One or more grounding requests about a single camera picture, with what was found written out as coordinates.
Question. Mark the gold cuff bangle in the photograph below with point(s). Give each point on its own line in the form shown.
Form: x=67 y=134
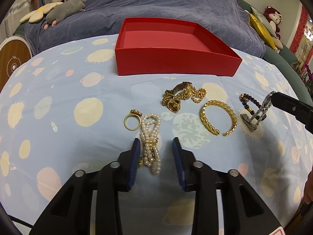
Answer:
x=218 y=118

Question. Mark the grey green pillow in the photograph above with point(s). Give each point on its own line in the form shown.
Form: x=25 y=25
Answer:
x=264 y=21

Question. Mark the gold yellow pillow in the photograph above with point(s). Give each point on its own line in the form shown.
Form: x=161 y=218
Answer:
x=262 y=31

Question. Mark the grey plush toy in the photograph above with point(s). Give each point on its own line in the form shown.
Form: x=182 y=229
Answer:
x=62 y=11

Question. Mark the white lace curtain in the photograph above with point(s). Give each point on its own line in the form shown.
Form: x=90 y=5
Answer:
x=19 y=9

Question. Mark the red open box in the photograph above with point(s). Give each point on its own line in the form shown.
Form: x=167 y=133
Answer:
x=171 y=46

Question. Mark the cream flower cushion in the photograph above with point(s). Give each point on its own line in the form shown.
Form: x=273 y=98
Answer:
x=37 y=15

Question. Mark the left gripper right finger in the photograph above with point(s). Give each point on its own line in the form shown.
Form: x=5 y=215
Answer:
x=184 y=160

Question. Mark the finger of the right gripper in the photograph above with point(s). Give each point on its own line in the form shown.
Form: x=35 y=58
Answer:
x=301 y=111

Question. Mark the right hand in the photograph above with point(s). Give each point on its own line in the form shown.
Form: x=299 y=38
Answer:
x=308 y=190

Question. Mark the gold wrist watch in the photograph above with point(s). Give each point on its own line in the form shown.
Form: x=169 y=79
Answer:
x=172 y=98

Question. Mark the blue grey bed blanket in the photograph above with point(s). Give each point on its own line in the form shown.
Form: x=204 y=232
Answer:
x=224 y=18

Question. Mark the blue planet print cloth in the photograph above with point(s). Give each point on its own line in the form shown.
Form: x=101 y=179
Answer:
x=66 y=109

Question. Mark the red monkey plush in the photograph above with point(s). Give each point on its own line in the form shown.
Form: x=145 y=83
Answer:
x=274 y=18

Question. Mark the silver wrist watch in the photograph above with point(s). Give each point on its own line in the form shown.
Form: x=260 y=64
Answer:
x=253 y=118

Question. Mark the round wooden white device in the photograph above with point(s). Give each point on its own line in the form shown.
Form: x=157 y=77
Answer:
x=14 y=52

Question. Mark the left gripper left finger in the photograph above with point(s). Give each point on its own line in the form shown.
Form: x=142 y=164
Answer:
x=129 y=161

